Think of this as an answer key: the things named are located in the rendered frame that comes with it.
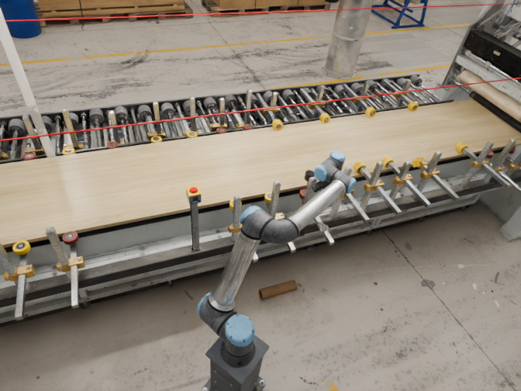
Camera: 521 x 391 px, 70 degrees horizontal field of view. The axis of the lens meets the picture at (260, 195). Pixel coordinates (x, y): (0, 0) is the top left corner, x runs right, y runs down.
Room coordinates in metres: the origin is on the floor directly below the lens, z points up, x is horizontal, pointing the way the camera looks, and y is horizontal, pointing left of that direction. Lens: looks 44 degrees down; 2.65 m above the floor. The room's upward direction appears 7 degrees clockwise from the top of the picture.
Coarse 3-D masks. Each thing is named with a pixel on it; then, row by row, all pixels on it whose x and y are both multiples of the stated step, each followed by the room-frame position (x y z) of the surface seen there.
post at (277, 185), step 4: (276, 184) 1.65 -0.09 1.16; (280, 184) 1.65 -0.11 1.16; (276, 188) 1.64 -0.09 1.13; (280, 188) 1.66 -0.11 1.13; (272, 192) 1.66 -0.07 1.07; (276, 192) 1.65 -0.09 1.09; (272, 196) 1.66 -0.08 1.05; (276, 196) 1.65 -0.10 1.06; (272, 200) 1.65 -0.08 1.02; (276, 200) 1.65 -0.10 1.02; (272, 204) 1.64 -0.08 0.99; (276, 204) 1.65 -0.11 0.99; (272, 208) 1.64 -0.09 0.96; (276, 208) 1.65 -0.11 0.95; (272, 212) 1.64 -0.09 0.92
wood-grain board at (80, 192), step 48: (144, 144) 2.19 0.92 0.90; (192, 144) 2.26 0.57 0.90; (240, 144) 2.34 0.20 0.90; (288, 144) 2.42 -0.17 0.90; (336, 144) 2.50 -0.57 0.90; (384, 144) 2.59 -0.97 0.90; (432, 144) 2.68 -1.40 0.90; (480, 144) 2.77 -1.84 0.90; (0, 192) 1.53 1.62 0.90; (48, 192) 1.58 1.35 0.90; (96, 192) 1.64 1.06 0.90; (144, 192) 1.69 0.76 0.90; (240, 192) 1.80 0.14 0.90; (0, 240) 1.18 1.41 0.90
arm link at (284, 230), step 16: (336, 176) 1.56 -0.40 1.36; (320, 192) 1.40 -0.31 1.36; (336, 192) 1.43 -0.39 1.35; (304, 208) 1.27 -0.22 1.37; (320, 208) 1.30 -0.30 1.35; (272, 224) 1.12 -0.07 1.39; (288, 224) 1.13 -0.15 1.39; (304, 224) 1.18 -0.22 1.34; (272, 240) 1.07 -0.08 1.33; (288, 240) 1.09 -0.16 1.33
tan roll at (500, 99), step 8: (456, 72) 3.90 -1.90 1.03; (464, 72) 3.78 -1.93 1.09; (464, 80) 3.72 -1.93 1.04; (472, 80) 3.65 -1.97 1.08; (480, 80) 3.61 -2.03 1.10; (472, 88) 3.61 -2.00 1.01; (480, 88) 3.53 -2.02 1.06; (488, 88) 3.48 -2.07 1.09; (496, 88) 3.46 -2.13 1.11; (488, 96) 3.42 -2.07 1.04; (496, 96) 3.36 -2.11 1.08; (504, 96) 3.33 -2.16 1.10; (496, 104) 3.32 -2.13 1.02; (504, 104) 3.26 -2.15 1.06; (512, 104) 3.21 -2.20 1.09; (520, 104) 3.20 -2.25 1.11; (512, 112) 3.15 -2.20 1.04; (520, 112) 3.10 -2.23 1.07; (520, 120) 3.09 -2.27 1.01
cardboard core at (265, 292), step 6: (282, 282) 1.68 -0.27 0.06; (288, 282) 1.68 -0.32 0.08; (294, 282) 1.69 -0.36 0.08; (264, 288) 1.61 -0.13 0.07; (270, 288) 1.61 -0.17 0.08; (276, 288) 1.61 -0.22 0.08; (282, 288) 1.62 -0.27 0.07; (288, 288) 1.64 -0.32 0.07; (294, 288) 1.65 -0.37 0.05; (264, 294) 1.55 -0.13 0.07; (270, 294) 1.56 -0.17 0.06; (276, 294) 1.58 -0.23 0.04
